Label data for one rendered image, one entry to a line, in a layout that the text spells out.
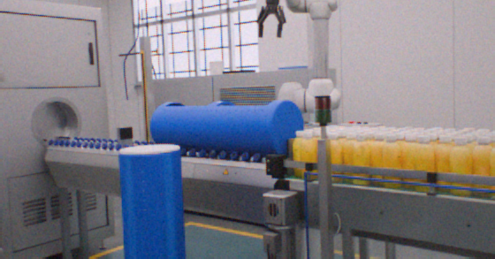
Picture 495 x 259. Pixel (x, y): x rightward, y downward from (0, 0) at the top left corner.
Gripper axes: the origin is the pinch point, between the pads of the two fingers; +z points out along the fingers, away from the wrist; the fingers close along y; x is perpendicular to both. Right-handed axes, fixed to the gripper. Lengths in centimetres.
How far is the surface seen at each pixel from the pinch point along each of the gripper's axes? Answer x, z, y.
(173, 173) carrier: 59, 69, -4
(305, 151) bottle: 29, 52, -54
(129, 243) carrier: 74, 102, 5
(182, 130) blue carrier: 32, 54, 28
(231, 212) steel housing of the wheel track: 21, 93, -3
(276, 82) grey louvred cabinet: -126, 27, 108
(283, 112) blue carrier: 17, 38, -29
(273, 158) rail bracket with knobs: 35, 56, -42
